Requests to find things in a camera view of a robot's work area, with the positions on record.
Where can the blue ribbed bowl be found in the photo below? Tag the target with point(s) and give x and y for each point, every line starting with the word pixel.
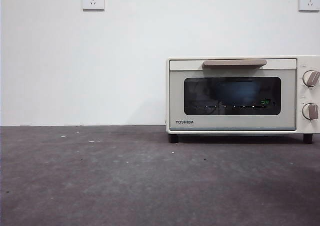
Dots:
pixel 232 93

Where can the glass-windowed cream oven door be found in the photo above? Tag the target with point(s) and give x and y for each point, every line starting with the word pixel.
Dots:
pixel 237 122

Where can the black oven foot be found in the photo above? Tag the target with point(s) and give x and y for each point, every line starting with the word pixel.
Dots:
pixel 308 138
pixel 173 138

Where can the cream Toshiba toaster oven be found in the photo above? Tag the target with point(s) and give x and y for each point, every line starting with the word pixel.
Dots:
pixel 308 93

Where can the beige oven knob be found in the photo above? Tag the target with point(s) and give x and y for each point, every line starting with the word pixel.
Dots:
pixel 310 110
pixel 310 78

